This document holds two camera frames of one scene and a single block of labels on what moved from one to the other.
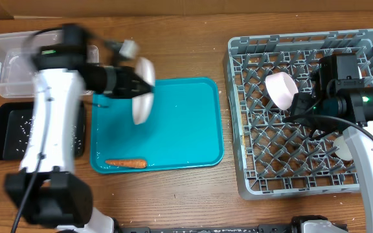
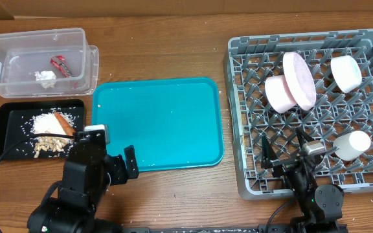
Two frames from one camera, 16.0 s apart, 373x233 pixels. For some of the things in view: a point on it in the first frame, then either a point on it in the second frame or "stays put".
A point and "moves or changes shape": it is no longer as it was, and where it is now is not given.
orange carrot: (129, 163) moves or changes shape
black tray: (12, 126) stays put
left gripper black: (129, 90) -> (120, 175)
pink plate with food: (143, 106) -> (300, 81)
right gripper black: (301, 107) -> (267, 153)
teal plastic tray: (184, 131) stays put
